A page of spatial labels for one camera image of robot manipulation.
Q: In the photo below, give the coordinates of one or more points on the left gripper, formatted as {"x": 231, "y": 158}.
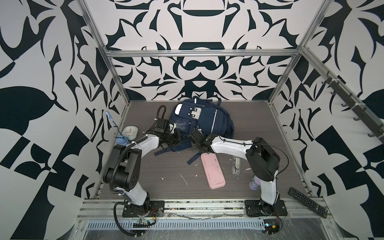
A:
{"x": 177, "y": 140}

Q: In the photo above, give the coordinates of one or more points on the navy blue student backpack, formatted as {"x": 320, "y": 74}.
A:
{"x": 204, "y": 115}

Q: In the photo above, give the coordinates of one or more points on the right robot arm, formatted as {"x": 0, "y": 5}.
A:
{"x": 262, "y": 158}

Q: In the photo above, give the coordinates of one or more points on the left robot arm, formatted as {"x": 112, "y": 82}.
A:
{"x": 123, "y": 167}

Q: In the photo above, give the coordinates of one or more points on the white round alarm clock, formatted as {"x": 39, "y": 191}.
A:
{"x": 130, "y": 132}

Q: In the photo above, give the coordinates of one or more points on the clear plastic pen box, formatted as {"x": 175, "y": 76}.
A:
{"x": 236, "y": 167}

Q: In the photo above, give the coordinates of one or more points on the pink pencil case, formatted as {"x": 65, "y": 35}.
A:
{"x": 213, "y": 171}

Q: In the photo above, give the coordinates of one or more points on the small green circuit board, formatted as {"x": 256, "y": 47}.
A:
{"x": 271, "y": 228}

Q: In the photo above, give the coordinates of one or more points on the black remote control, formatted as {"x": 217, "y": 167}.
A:
{"x": 308, "y": 202}

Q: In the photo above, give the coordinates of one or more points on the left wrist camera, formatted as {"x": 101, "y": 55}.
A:
{"x": 165, "y": 126}

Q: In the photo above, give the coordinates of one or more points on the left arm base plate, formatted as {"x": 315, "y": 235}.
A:
{"x": 148, "y": 209}

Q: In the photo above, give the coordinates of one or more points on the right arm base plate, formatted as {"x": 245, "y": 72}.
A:
{"x": 258, "y": 208}

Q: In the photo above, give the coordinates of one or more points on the white slotted cable duct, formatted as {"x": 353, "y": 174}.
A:
{"x": 182, "y": 224}

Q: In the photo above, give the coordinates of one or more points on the wall hook rack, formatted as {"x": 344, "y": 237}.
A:
{"x": 352, "y": 102}

